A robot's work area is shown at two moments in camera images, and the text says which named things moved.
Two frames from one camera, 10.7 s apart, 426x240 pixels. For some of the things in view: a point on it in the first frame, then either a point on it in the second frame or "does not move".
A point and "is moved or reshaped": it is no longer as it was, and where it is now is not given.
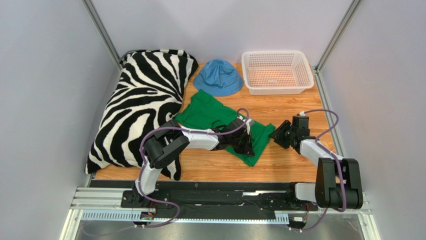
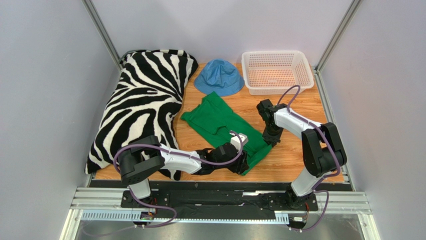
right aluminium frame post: x=354 y=6 does not move
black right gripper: x=284 y=133 -> x=272 y=135
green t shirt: x=205 y=112 is moved or reshaped
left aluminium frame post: x=101 y=31 does not move
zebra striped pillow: x=148 y=94 does not move
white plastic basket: x=272 y=72 does not move
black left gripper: x=247 y=149 -> x=242 y=165
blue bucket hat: x=218 y=77 does not move
